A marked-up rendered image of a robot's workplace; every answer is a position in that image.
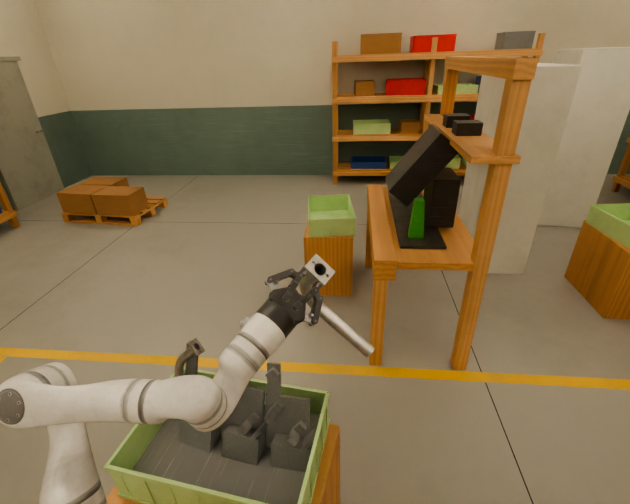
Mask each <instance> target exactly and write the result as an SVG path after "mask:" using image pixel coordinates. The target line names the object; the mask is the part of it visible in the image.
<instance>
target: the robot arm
mask: <svg viewBox="0 0 630 504"><path fill-rule="evenodd" d="M307 263H308V262H307ZM307 263H306V264H307ZM306 264H305V265H306ZM305 265H304V266H305ZM304 266H303V267H302V268H301V270H300V271H299V272H297V271H295V270H294V269H292V268H291V269H288V270H286V271H283V272H280V273H278V274H275V275H272V276H269V277H268V278H267V279H266V280H265V285H268V287H269V290H270V294H269V297H268V299H267V300H266V301H265V303H264V304H263V305H262V306H261V307H260V308H259V309H258V310H257V311H256V313H255V314H254V315H253V316H252V317H251V318H248V317H247V316H245V317H244V318H243V319H242V320H241V321H240V327H241V328H242V329H241V331H240V332H239V333H238V334H237V336H236V337H235V338H234V339H233V340H232V341H231V342H230V344H229V345H228V346H227V347H226V348H225V349H224V350H223V351H222V353H221V354H220V356H219V358H218V364H219V369H218V372H217V373H216V375H215V376H214V378H213V379H211V378H209V377H206V376H202V375H184V376H179V377H173V378H169V379H165V380H158V379H119V380H111V381H105V382H99V383H93V384H85V385H78V383H77V380H76V377H75V375H74V374H73V372H72V370H71V369H70V368H69V367H68V366H66V365H65V364H63V363H60V362H52V363H48V364H45V365H42V366H39V367H36V368H34V369H31V370H28V371H25V372H23V373H20V374H17V375H15V376H13V377H11V378H9V379H7V380H5V381H4V382H3V383H1V384H0V423H1V424H2V425H4V426H6V427H9V428H13V429H25V428H33V427H40V426H46V427H47V432H48V438H49V453H48V458H47V463H46V467H45V471H44V475H43V480H42V485H41V490H40V496H39V504H107V500H106V497H105V493H104V490H103V487H102V483H101V480H100V477H99V474H98V472H97V469H96V465H95V462H94V458H93V454H92V450H91V446H90V443H89V439H88V435H87V431H86V426H85V423H87V422H120V423H135V424H160V423H163V422H164V421H166V420H167V419H170V418H173V419H181V420H185V421H186V422H188V423H189V424H190V425H191V426H192V427H193V428H195V429H196V430H198V431H201V432H209V431H212V430H215V429H216V428H218V427H219V426H221V425H222V424H223V423H224V422H225V421H226V420H227V419H228V417H229V416H230V415H231V413H232V412H233V410H234V409H235V407H236V405H237V403H238V402H239V400H240V398H241V396H242V395H243V393H244V391H245V389H246V387H247V385H248V383H249V381H250V379H251V378H252V377H253V376H254V375H255V374H256V372H257V371H258V370H259V369H260V368H261V366H262V365H263V364H264V363H265V361H266V360H267V359H268V358H269V357H270V356H271V355H272V354H273V353H274V352H275V351H276V350H277V349H278V348H279V346H280V345H281V344H282V343H283V341H284V340H285V339H286V338H287V336H288V335H289V334H290V333H291V332H292V330H293V329H294V328H295V327H296V325H297V324H299V323H301V322H305V323H308V324H309V325H310V326H313V325H315V324H317V323H318V320H319V316H320V312H321V307H322V303H323V296H321V295H320V293H319V290H320V289H321V287H322V286H323V285H322V284H321V283H320V282H319V281H317V282H316V283H315V284H314V285H313V286H312V287H311V288H312V289H311V290H310V291H309V292H307V293H306V294H305V295H304V296H303V295H301V294H299V293H298V291H297V290H296V288H297V286H298V284H299V282H300V281H301V279H302V278H303V277H304V276H305V275H306V274H307V273H308V271H307V270H306V269H305V268H304ZM289 277H290V278H292V281H291V282H290V284H289V285H288V287H284V288H279V289H276V286H277V285H278V284H279V281H281V280H284V279H286V278H289ZM312 297H313V299H314V300H313V304H312V308H311V313H309V314H307V316H305V311H306V303H307V302H308V301H309V300H310V299H311V298H312Z"/></svg>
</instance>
